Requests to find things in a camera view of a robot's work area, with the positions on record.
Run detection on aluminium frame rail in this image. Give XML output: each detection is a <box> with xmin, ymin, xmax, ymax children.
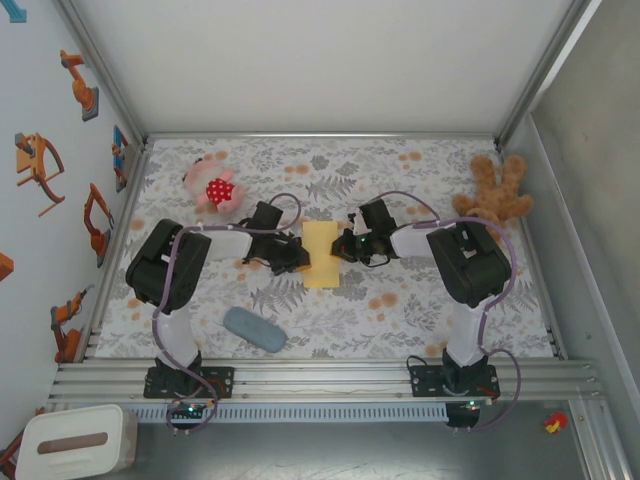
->
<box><xmin>79</xmin><ymin>139</ymin><xmax>154</xmax><ymax>364</ymax></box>
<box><xmin>494</xmin><ymin>139</ymin><xmax>569</xmax><ymax>361</ymax></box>

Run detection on white tissue box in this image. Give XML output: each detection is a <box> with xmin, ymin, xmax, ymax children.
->
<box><xmin>14</xmin><ymin>403</ymin><xmax>139</xmax><ymax>480</ymax></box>

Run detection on wide aluminium mounting rail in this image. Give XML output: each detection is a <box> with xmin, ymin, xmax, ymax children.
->
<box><xmin>47</xmin><ymin>357</ymin><xmax>606</xmax><ymax>402</ymax></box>

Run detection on short aluminium frame post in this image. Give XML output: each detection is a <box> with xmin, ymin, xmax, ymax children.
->
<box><xmin>569</xmin><ymin>399</ymin><xmax>634</xmax><ymax>480</ymax></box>

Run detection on pink plush doll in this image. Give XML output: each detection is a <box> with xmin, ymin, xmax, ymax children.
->
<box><xmin>182</xmin><ymin>153</ymin><xmax>246</xmax><ymax>216</ymax></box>

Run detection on small red yellow toy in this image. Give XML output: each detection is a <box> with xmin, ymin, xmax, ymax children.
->
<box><xmin>543</xmin><ymin>412</ymin><xmax>569</xmax><ymax>436</ymax></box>

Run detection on thin aluminium frame bar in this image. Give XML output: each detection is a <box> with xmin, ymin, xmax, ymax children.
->
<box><xmin>143</xmin><ymin>131</ymin><xmax>501</xmax><ymax>142</ymax></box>

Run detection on yellow cloth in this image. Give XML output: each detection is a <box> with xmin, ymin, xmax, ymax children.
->
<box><xmin>301</xmin><ymin>220</ymin><xmax>341</xmax><ymax>290</ymax></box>

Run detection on orange grey claw sticker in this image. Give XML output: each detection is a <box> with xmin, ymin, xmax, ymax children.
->
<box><xmin>13</xmin><ymin>132</ymin><xmax>67</xmax><ymax>217</ymax></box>

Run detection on black base plate left arm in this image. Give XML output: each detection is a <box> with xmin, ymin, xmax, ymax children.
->
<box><xmin>143</xmin><ymin>366</ymin><xmax>236</xmax><ymax>400</ymax></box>

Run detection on blue wall sticker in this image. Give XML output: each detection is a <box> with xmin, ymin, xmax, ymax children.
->
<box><xmin>0</xmin><ymin>0</ymin><xmax>27</xmax><ymax>24</ymax></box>

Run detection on blue-grey glasses case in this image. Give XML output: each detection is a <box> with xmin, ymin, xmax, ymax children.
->
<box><xmin>222</xmin><ymin>306</ymin><xmax>289</xmax><ymax>355</ymax></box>

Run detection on orange grey wall sticker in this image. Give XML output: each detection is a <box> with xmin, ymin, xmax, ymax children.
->
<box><xmin>0</xmin><ymin>427</ymin><xmax>26</xmax><ymax>476</ymax></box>

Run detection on black base plate right arm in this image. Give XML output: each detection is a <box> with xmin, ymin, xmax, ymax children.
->
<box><xmin>408</xmin><ymin>364</ymin><xmax>501</xmax><ymax>399</ymax></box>

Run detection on floral printed tablecloth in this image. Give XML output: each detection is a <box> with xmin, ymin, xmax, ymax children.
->
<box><xmin>94</xmin><ymin>137</ymin><xmax>556</xmax><ymax>360</ymax></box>

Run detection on blue orange machine sticker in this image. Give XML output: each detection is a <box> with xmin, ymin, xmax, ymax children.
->
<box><xmin>110</xmin><ymin>124</ymin><xmax>132</xmax><ymax>194</ymax></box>

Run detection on white slotted cable duct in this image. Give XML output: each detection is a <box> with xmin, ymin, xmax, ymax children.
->
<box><xmin>122</xmin><ymin>403</ymin><xmax>449</xmax><ymax>424</ymax></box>

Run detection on brown teddy bear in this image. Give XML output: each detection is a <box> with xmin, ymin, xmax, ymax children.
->
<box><xmin>452</xmin><ymin>153</ymin><xmax>535</xmax><ymax>236</ymax></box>

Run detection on slanted aluminium frame post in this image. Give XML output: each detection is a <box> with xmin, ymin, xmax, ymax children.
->
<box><xmin>492</xmin><ymin>0</ymin><xmax>604</xmax><ymax>149</ymax></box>
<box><xmin>52</xmin><ymin>0</ymin><xmax>150</xmax><ymax>151</ymax></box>

